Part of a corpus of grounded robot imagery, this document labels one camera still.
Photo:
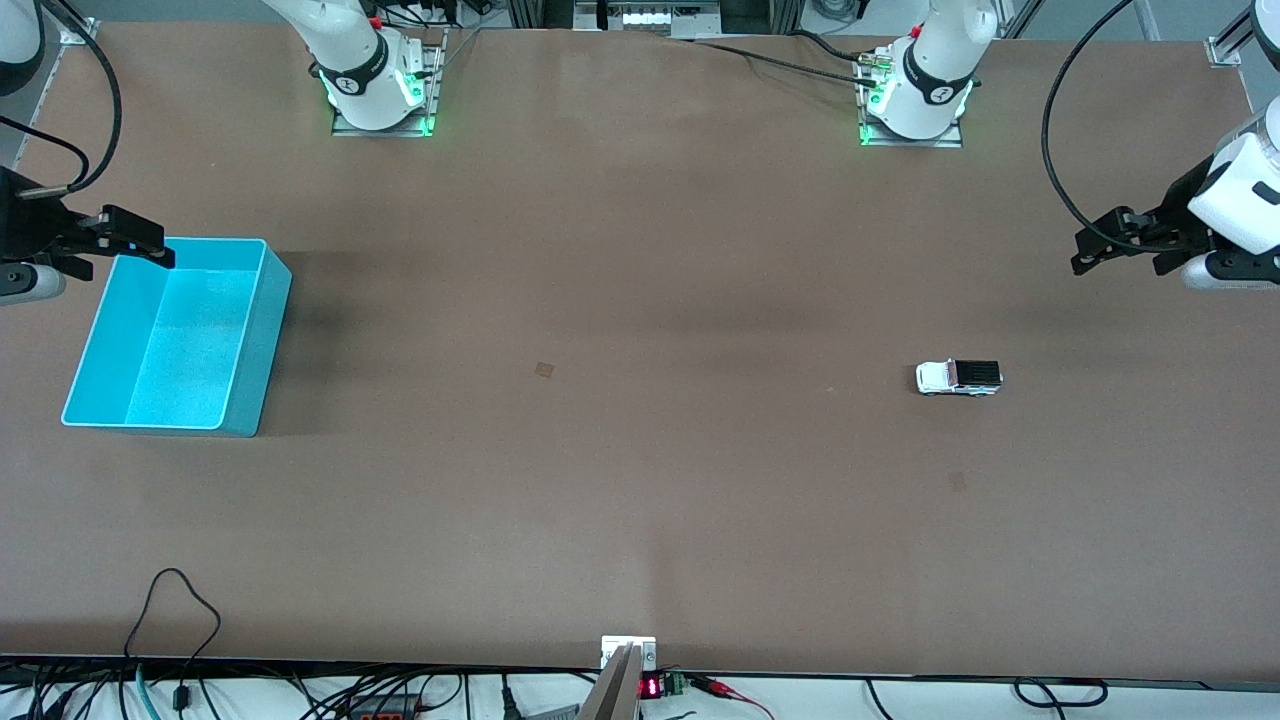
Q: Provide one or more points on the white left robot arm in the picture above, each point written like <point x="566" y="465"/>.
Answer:
<point x="935" y="70"/>

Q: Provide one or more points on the aluminium corner bracket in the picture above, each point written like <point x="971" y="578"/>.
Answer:
<point x="1225" y="52"/>
<point x="78" y="33"/>

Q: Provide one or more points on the black power strip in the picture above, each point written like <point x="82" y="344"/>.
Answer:
<point x="385" y="710"/>

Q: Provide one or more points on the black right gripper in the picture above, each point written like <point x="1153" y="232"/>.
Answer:
<point x="22" y="222"/>

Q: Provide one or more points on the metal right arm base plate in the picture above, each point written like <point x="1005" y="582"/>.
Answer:
<point x="436" y="95"/>

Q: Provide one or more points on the grey aluminium side rail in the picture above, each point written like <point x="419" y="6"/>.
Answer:
<point x="40" y="110"/>

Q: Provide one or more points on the turquoise plastic bin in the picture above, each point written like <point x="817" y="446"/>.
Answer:
<point x="180" y="340"/>

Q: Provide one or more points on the white mounting bracket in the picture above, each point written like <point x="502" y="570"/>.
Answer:
<point x="615" y="645"/>

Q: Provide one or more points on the white jeep toy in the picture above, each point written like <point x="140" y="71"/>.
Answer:
<point x="940" y="377"/>

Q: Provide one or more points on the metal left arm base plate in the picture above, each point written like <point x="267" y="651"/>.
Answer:
<point x="915" y="143"/>

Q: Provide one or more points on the red digit display module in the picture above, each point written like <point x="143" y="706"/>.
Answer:
<point x="652" y="687"/>

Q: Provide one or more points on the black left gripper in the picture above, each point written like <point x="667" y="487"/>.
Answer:
<point x="1187" y="198"/>

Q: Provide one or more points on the metal equipment rack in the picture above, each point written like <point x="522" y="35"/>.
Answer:
<point x="650" y="18"/>

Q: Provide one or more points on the grey metal camera bar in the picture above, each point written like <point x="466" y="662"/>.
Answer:
<point x="615" y="695"/>

